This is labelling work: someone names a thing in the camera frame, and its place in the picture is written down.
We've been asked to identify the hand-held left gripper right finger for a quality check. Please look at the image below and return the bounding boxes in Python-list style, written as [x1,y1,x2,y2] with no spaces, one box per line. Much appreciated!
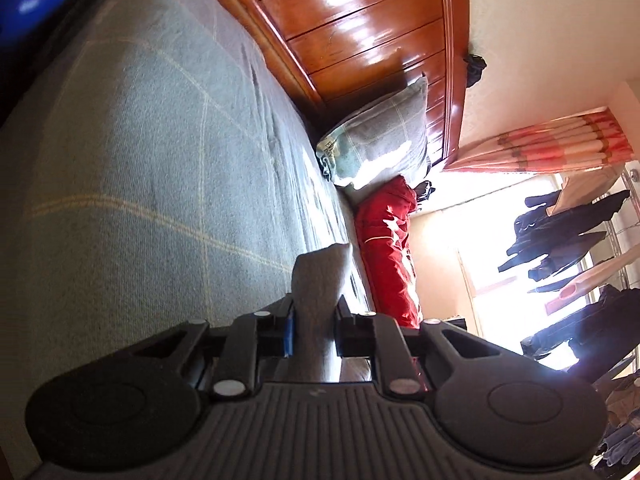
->
[333,296,522,396]

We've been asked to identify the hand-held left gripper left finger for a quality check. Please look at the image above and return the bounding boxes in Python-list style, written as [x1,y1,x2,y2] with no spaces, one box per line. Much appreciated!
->
[131,296,296,400]

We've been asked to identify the grey sweatpants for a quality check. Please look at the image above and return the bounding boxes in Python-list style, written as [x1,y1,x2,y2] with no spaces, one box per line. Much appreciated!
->
[272,242,375,386]

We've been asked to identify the dark clothes on line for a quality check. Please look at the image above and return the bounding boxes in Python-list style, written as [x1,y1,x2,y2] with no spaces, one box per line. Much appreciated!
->
[496,187,640,386]

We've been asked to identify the red quilt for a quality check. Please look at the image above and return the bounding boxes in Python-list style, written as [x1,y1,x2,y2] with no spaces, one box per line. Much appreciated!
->
[354,175,424,331]

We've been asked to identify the bay window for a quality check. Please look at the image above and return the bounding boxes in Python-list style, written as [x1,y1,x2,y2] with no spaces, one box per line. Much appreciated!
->
[456,174,623,363]

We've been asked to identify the grey plaid pillow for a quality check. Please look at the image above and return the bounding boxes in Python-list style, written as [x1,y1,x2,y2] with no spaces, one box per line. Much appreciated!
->
[315,76,434,189]

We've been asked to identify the bed with green plaid sheet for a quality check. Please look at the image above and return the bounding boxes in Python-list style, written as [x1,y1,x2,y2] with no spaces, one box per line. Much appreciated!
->
[0,0,377,480]

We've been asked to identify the beige hanging garment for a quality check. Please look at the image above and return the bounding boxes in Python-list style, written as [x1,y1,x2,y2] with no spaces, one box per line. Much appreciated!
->
[544,250,640,317]

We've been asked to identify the orange patterned curtain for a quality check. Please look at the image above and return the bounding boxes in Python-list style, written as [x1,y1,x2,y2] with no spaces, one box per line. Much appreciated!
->
[442,106,637,174]

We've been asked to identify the small dark cloth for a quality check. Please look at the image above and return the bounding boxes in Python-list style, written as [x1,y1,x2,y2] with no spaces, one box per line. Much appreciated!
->
[462,52,489,89]

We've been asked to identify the wooden headboard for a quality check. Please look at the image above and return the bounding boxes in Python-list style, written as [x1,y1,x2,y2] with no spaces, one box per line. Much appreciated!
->
[179,0,472,172]

